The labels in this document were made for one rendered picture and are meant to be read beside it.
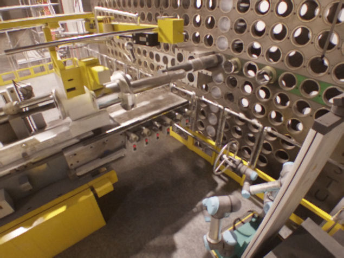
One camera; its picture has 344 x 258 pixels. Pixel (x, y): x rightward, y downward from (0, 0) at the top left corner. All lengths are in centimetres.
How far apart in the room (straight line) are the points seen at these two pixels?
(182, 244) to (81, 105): 179
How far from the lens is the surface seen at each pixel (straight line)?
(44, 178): 233
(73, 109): 201
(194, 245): 237
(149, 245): 237
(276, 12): 294
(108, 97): 176
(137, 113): 252
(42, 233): 226
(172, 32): 120
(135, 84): 192
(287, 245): 163
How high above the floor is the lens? 217
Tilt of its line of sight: 35 degrees down
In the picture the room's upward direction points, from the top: straight up
